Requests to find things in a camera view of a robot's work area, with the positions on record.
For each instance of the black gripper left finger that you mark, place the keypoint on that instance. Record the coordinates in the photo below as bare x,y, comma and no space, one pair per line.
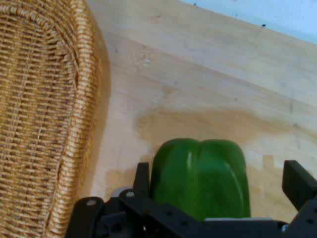
142,178

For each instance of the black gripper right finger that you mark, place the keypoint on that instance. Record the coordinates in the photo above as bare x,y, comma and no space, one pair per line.
301,191

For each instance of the green bell pepper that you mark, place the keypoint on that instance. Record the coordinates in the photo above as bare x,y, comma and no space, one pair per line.
198,178

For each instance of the bamboo cutting board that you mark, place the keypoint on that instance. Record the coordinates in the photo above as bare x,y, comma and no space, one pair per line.
198,74

